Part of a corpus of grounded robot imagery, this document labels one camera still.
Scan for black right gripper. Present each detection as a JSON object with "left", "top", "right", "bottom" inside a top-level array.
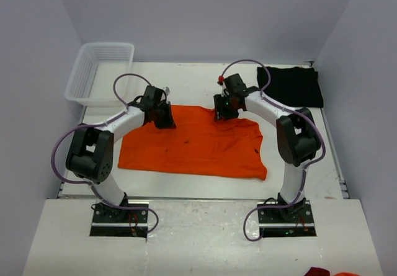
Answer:
[{"left": 215, "top": 94, "right": 240, "bottom": 122}]

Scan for orange t shirt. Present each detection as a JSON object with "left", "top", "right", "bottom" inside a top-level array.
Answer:
[{"left": 118, "top": 105, "right": 267, "bottom": 180}]

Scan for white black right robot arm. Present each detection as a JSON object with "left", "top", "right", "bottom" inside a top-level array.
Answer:
[{"left": 213, "top": 74, "right": 325, "bottom": 222}]

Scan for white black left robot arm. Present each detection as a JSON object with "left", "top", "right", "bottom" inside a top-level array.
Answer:
[{"left": 66, "top": 86, "right": 176, "bottom": 222}]

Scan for white plastic mesh basket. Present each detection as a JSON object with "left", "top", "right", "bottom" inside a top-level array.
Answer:
[{"left": 65, "top": 42, "right": 135, "bottom": 107}]

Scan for folded black t shirt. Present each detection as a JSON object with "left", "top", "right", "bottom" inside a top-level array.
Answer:
[{"left": 264, "top": 66, "right": 324, "bottom": 108}]

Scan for dark red cloth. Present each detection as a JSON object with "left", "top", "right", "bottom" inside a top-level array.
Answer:
[{"left": 305, "top": 267, "right": 331, "bottom": 276}]

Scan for orange cloth at edge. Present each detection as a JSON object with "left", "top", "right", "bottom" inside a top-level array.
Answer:
[{"left": 334, "top": 272, "right": 360, "bottom": 276}]

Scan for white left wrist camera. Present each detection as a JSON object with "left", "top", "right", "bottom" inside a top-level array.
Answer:
[{"left": 163, "top": 87, "right": 170, "bottom": 95}]

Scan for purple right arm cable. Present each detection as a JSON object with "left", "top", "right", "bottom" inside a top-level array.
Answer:
[{"left": 218, "top": 59, "right": 326, "bottom": 210}]

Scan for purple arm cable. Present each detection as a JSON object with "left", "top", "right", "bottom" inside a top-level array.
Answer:
[
  {"left": 50, "top": 73, "right": 149, "bottom": 210},
  {"left": 218, "top": 59, "right": 326, "bottom": 210}
]

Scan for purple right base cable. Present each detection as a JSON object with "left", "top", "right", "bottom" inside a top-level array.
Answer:
[{"left": 243, "top": 203, "right": 280, "bottom": 243}]

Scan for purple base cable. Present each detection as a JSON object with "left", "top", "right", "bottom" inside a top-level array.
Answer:
[
  {"left": 123, "top": 206, "right": 160, "bottom": 236},
  {"left": 243, "top": 203, "right": 280, "bottom": 243}
]

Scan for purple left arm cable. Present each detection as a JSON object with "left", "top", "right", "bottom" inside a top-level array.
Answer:
[{"left": 50, "top": 73, "right": 149, "bottom": 210}]

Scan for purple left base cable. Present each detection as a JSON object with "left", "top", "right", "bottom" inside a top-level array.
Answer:
[{"left": 123, "top": 206, "right": 160, "bottom": 236}]

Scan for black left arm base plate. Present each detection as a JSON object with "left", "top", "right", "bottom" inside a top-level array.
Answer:
[{"left": 89, "top": 203, "right": 149, "bottom": 239}]

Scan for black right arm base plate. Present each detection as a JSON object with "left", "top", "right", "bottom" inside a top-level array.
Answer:
[{"left": 257, "top": 202, "right": 317, "bottom": 238}]

